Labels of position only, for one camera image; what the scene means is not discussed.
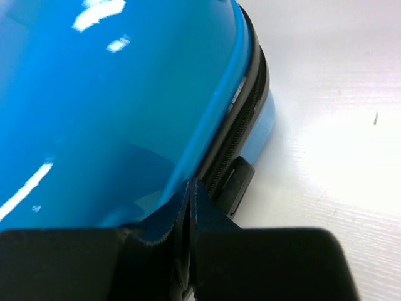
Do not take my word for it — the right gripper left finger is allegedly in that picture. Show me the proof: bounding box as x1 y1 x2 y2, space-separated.
1 180 192 300

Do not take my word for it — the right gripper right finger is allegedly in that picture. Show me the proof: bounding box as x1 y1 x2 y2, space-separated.
189 179 360 300

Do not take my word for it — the blue child suitcase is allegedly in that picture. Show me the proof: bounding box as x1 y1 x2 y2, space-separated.
1 1 275 230

